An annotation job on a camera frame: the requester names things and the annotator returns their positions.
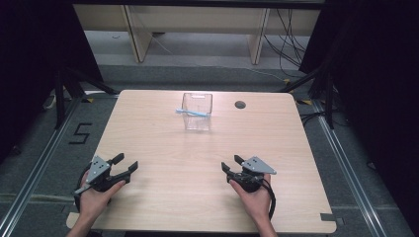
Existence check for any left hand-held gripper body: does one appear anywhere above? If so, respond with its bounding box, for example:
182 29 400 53
73 155 131 196

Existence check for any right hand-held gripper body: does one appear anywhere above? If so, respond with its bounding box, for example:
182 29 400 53
226 156 277 194

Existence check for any clear plastic container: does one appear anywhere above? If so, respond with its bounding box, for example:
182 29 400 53
181 92 213 131

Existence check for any light blue toothbrush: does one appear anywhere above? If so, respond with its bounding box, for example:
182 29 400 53
175 108 210 119

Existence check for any person's left hand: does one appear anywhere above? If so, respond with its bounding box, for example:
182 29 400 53
78 172 126 221

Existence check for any person's right hand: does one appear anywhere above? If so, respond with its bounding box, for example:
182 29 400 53
229 174 273 228

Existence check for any grey tape strip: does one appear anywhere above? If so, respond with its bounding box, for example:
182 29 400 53
61 204 82 215
320 212 345 227

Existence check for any black metal stand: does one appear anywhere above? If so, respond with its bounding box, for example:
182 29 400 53
279 63 338 130
53 67 119 130

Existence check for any black curtain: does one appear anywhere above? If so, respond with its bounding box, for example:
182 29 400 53
0 0 104 164
298 0 419 228

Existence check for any beige wooden shelf unit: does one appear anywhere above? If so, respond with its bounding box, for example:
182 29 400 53
72 3 321 65

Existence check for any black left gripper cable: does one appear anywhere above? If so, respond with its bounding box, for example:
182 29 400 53
73 164 93 212

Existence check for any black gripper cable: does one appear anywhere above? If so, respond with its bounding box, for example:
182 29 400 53
73 164 93 212
260 179 278 221

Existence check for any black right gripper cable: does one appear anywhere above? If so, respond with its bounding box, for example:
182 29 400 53
260 179 278 221

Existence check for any aluminium floor rail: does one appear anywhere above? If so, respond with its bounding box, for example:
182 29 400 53
0 97 83 237
310 100 389 237

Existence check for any black floor cable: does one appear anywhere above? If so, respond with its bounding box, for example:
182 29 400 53
299 111 328 126

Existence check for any thin white floor cable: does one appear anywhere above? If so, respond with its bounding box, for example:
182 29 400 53
210 63 287 82

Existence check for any bundle of black cables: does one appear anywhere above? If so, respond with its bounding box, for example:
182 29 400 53
263 8 311 79

